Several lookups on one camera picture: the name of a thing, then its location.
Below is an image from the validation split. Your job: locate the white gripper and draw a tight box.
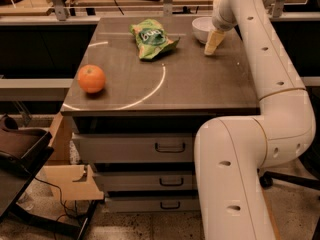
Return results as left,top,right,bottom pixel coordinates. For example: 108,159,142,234
204,0,237,56

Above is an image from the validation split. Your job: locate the white ceramic bowl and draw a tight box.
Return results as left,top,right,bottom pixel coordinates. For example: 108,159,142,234
192,17,214,44

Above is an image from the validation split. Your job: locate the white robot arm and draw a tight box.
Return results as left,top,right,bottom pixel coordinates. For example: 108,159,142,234
194,0,316,240

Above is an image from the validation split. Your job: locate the green chip bag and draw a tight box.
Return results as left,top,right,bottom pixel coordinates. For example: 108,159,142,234
130,19,180,60

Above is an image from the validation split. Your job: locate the grey drawer cabinet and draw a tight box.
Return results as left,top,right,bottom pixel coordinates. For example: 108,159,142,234
61,15,259,199

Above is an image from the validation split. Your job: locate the orange fruit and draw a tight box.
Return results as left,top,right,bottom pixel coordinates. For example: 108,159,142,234
77,64,106,94

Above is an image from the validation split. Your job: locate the top grey drawer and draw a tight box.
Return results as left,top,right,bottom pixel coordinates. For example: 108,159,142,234
72,133,193,163

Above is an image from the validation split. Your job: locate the grey drawer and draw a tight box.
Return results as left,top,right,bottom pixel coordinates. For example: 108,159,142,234
105,196,200,213
72,133,193,163
93,171,196,192

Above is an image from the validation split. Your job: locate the black office chair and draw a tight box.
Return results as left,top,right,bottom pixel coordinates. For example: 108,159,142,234
258,87,320,240

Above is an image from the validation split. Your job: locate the middle grey drawer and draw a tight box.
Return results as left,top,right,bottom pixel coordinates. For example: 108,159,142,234
93,171,196,192

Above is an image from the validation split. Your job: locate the bottom grey drawer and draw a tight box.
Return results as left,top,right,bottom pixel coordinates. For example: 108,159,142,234
105,196,200,213

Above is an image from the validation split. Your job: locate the dark side table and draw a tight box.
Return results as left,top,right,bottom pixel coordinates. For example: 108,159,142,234
0,114,98,240

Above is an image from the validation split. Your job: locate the black floor cable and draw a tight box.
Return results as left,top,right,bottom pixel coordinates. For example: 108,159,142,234
34,176,88,240

